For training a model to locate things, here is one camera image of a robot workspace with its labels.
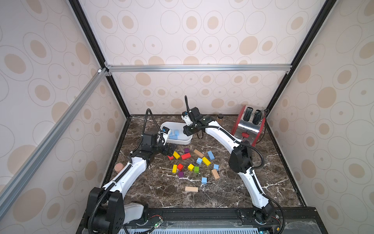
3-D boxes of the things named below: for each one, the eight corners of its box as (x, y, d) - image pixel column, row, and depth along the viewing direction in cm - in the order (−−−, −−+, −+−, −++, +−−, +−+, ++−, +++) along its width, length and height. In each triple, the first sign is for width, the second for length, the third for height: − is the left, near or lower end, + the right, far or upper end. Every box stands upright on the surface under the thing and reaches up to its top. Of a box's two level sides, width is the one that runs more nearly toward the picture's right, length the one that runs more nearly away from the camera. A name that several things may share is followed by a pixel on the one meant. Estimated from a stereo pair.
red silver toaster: (227, 141, 106) (234, 122, 91) (237, 122, 118) (244, 103, 103) (250, 150, 101) (261, 133, 86) (257, 130, 113) (268, 111, 97)
